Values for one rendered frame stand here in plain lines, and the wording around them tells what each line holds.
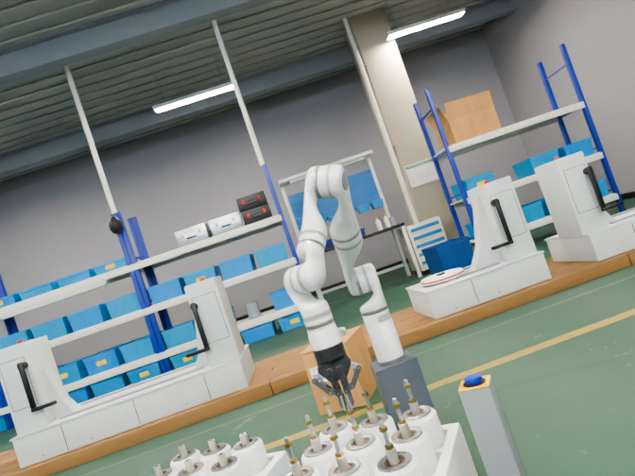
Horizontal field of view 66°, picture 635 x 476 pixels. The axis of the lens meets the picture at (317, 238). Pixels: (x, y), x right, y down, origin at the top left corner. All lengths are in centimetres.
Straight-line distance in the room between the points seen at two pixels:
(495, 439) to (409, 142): 663
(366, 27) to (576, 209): 525
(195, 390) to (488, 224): 220
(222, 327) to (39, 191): 788
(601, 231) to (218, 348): 259
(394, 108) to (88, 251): 624
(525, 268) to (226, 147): 732
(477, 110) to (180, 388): 480
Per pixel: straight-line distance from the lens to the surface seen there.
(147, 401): 331
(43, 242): 1055
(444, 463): 123
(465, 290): 326
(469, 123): 638
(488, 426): 123
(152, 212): 985
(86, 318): 620
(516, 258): 346
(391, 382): 163
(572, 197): 367
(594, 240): 365
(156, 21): 626
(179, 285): 590
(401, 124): 767
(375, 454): 124
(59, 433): 353
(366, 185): 720
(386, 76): 786
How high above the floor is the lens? 71
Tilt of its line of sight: 2 degrees up
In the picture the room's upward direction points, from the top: 19 degrees counter-clockwise
